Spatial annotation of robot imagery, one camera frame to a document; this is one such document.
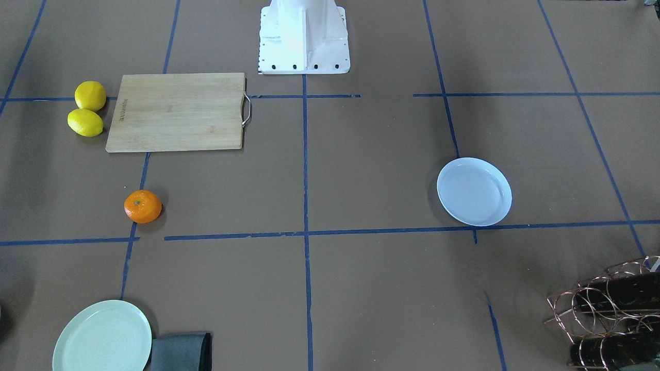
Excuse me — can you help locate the light blue plate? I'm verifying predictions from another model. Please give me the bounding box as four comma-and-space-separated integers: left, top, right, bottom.
436, 157, 513, 226

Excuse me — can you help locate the orange mandarin fruit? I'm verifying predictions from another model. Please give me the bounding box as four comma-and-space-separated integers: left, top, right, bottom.
123, 190, 162, 225

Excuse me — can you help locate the light green plate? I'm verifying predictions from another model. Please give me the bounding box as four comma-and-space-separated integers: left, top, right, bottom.
52, 300, 152, 370

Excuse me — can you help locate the bamboo cutting board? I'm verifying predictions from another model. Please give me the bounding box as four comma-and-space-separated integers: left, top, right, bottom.
106, 73, 252, 153

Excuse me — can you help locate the folded grey cloth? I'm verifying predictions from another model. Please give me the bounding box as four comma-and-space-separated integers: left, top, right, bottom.
150, 332, 212, 370

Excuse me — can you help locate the lower yellow lemon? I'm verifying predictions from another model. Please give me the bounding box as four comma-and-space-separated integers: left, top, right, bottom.
68, 108, 104, 137

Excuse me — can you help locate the yellow lemon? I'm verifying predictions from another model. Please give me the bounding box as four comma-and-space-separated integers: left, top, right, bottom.
74, 80, 107, 112
68, 108, 104, 137

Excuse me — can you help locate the upper yellow lemon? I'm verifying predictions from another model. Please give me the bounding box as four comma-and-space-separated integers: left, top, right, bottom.
74, 80, 107, 112

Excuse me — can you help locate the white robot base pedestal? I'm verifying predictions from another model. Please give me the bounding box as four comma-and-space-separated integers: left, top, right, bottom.
258, 1, 351, 75

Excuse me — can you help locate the copper wire bottle rack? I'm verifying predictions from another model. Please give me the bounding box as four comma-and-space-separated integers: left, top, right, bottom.
547, 256, 659, 370

